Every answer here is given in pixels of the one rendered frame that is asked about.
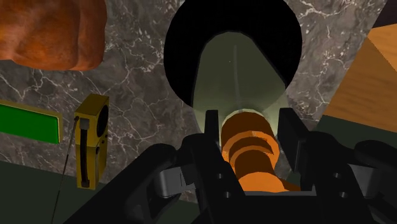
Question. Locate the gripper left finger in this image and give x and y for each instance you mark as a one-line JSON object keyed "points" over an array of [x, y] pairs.
{"points": [[173, 173]]}

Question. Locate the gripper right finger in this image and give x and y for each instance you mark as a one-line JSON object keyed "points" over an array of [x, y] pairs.
{"points": [[325, 161]]}

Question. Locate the yellow portable radio with antenna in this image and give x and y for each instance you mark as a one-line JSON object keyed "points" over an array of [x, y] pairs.
{"points": [[93, 155]]}

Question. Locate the orange wooden box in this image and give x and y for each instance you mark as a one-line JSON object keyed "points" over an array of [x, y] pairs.
{"points": [[369, 86]]}

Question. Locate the black round plate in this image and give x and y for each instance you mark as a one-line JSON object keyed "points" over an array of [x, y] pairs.
{"points": [[186, 46]]}

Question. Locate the green box with yellow rim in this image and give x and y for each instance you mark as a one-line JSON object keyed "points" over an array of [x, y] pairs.
{"points": [[28, 122]]}

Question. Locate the brown bread loaf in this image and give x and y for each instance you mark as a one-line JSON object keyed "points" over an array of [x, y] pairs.
{"points": [[49, 31]]}

